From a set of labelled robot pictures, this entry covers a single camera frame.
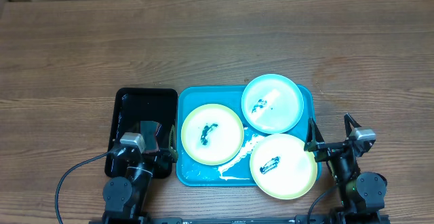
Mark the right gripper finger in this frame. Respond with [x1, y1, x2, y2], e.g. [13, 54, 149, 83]
[304, 117, 325, 152]
[344, 113, 361, 139]

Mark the dark sponge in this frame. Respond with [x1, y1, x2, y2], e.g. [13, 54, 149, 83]
[140, 121, 160, 153]

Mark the yellow-green plate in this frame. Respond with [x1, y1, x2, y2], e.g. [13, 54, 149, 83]
[181, 104, 244, 166]
[250, 134, 318, 200]

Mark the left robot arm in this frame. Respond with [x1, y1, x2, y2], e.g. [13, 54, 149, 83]
[102, 121, 178, 223]

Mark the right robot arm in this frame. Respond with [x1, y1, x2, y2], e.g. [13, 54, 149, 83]
[304, 113, 389, 223]

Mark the black plastic tray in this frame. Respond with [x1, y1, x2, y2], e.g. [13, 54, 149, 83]
[108, 88, 178, 179]

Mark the light blue plate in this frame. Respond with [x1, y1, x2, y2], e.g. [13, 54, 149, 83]
[241, 74, 304, 134]

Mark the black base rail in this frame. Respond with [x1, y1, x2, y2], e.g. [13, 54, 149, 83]
[88, 213, 391, 224]

